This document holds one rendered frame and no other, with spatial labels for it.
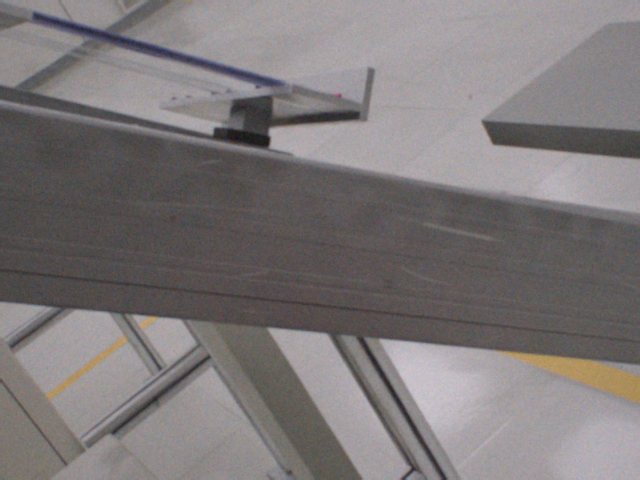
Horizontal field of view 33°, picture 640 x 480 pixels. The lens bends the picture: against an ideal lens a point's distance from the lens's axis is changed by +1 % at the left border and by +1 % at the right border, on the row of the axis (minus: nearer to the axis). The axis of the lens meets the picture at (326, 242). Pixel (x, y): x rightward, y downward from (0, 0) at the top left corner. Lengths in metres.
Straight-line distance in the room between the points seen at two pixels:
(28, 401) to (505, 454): 0.80
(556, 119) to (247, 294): 0.95
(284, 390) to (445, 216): 1.01
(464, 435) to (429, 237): 1.52
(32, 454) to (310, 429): 0.65
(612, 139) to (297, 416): 0.54
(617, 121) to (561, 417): 0.75
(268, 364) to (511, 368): 0.73
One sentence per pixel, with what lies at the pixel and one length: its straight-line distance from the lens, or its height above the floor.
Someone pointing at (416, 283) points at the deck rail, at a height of 0.90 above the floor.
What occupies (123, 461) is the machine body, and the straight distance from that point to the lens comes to 1.07.
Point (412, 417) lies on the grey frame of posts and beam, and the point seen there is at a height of 0.39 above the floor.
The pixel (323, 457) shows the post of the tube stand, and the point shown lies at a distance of 1.46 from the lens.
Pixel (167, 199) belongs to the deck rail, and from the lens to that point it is 0.36.
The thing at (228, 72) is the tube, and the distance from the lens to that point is 1.24.
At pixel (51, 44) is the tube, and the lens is 1.28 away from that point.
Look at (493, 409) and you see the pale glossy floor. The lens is 1.94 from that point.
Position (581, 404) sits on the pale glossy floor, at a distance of 1.86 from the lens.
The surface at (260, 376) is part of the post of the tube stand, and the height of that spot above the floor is 0.47.
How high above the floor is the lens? 1.08
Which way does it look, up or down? 22 degrees down
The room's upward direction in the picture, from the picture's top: 30 degrees counter-clockwise
